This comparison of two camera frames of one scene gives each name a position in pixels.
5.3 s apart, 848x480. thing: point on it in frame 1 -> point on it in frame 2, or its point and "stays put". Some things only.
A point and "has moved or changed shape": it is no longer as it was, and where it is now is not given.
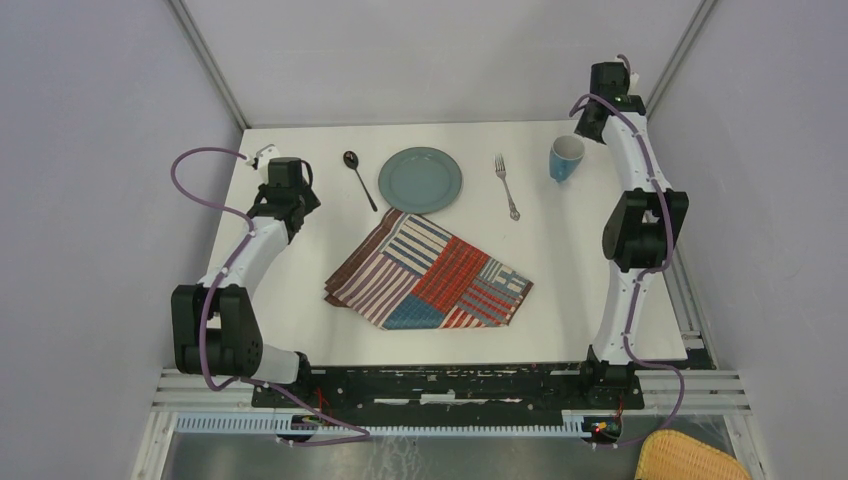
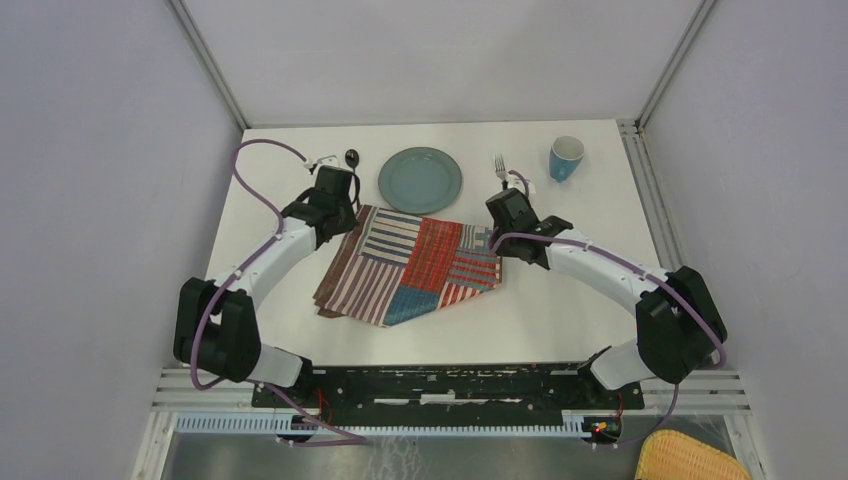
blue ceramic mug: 566,154 stays put
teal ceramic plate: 419,180 stays put
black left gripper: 310,200 -> 350,220
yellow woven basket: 671,455 stays put
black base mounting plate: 457,394 stays put
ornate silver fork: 500,170 stays put
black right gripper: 584,127 -> 504,250
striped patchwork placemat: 406,274 has moved or changed shape
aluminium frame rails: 700,391 stays put
